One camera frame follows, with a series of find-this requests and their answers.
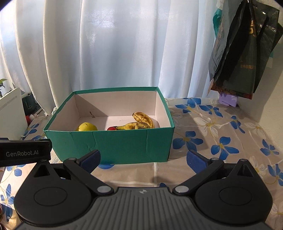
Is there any purple box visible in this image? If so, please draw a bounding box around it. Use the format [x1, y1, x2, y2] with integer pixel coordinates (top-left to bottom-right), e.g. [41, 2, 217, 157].
[220, 93, 239, 107]

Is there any white curtain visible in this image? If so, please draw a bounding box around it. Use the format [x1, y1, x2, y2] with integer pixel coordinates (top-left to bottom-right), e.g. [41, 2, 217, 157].
[0, 0, 221, 115]

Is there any dark green printed bag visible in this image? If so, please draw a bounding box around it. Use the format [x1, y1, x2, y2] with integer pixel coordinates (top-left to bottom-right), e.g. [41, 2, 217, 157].
[212, 13, 260, 94]

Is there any red and white figurine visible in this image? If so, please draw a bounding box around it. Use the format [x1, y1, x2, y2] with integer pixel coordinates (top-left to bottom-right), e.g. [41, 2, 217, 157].
[25, 114, 39, 124]

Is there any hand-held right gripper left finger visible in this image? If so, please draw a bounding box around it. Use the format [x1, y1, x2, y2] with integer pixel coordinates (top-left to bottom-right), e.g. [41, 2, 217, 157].
[31, 149, 114, 195]

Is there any white router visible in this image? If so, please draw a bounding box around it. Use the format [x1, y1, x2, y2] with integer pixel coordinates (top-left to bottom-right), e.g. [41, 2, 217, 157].
[0, 88, 29, 137]

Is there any teal cardboard box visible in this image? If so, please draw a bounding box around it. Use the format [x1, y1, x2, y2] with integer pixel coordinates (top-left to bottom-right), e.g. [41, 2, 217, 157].
[43, 87, 175, 165]

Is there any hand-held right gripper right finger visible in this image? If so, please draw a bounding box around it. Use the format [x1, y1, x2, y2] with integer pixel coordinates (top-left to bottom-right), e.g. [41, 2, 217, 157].
[172, 149, 255, 195]

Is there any black plastic bag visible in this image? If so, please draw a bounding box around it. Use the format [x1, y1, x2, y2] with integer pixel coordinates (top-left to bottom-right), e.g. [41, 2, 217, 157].
[209, 0, 283, 93]

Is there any blue floral tablecloth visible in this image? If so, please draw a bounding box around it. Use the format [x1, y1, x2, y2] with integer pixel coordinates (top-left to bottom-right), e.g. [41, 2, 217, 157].
[0, 97, 283, 230]

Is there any spotted yellow banana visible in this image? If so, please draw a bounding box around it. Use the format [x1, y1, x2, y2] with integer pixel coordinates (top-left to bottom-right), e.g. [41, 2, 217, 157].
[132, 112, 155, 129]
[115, 122, 150, 131]

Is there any yellow pear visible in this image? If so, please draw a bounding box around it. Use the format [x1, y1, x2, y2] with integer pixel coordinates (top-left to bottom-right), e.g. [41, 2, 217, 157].
[76, 122, 98, 132]

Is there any green potted plant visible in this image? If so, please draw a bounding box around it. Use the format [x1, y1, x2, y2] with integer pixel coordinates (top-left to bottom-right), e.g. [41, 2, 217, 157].
[0, 78, 9, 98]

